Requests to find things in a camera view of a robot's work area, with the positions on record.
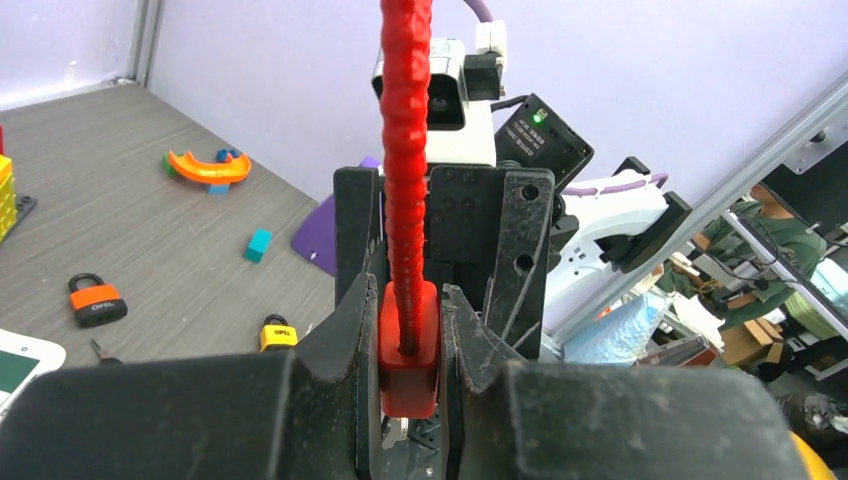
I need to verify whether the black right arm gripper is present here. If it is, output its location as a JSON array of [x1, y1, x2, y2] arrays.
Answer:
[[333, 164, 554, 360]]

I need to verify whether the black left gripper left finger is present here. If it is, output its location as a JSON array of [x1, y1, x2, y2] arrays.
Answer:
[[1, 274, 381, 479]]

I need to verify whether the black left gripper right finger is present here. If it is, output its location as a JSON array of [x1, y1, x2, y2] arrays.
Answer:
[[440, 285, 808, 479]]

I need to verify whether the red cable with plug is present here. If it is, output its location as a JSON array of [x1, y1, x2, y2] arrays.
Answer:
[[377, 0, 442, 420]]

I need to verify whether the yellow black key fob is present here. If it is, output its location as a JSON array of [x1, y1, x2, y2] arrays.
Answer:
[[259, 314, 299, 353]]

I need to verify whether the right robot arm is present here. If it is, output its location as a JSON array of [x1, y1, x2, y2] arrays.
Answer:
[[315, 158, 809, 479]]

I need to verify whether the purple white device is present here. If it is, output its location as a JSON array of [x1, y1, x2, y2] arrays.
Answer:
[[290, 155, 386, 278]]

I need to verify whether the teal cube block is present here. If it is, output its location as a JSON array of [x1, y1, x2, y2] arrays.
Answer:
[[244, 228, 273, 263]]

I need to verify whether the orange curved toy track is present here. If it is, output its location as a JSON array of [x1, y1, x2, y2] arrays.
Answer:
[[161, 149, 253, 195]]

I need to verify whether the person in green shirt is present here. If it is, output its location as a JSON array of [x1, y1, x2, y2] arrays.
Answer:
[[656, 183, 826, 329]]

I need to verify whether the green white chess mat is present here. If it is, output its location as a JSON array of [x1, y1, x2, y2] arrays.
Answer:
[[0, 329, 67, 419]]

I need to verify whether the dark grey building baseplate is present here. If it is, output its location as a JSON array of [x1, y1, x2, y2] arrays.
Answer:
[[1, 194, 38, 243]]

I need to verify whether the yellow building block tower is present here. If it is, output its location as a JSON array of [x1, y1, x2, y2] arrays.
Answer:
[[0, 155, 18, 241]]

